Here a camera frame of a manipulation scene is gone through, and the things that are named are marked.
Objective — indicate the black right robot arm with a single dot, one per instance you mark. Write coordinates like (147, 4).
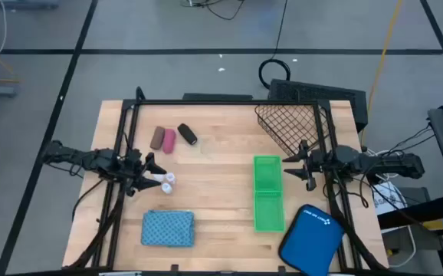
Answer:
(378, 163)

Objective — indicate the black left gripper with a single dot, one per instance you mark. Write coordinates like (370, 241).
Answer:
(131, 170)

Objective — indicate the black metal table frame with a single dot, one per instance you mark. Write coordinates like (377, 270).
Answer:
(225, 102)

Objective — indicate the white printed bag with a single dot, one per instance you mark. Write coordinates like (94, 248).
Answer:
(388, 199)

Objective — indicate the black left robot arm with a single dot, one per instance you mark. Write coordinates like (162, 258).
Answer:
(91, 159)

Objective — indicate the small black table clamp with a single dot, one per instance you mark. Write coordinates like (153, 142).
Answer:
(174, 267)
(281, 269)

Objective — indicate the blue first aid pouch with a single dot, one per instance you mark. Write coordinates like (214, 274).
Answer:
(311, 241)

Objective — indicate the pink bandage roll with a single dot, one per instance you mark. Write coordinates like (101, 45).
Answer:
(169, 141)

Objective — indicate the green plastic basket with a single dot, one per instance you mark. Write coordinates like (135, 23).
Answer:
(269, 212)
(267, 172)

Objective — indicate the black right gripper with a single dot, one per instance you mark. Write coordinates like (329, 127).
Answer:
(317, 163)

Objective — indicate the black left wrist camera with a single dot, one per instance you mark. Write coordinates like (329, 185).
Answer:
(135, 155)

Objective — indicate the grey flat base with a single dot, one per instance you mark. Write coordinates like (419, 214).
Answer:
(26, 4)

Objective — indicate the black beam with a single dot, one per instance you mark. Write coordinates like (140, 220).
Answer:
(421, 211)

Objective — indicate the black bandage roll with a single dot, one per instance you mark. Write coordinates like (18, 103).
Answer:
(187, 133)

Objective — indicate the light blue patterned pouch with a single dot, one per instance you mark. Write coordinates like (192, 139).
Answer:
(168, 228)

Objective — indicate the brown bandage roll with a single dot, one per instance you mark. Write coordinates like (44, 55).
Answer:
(157, 138)

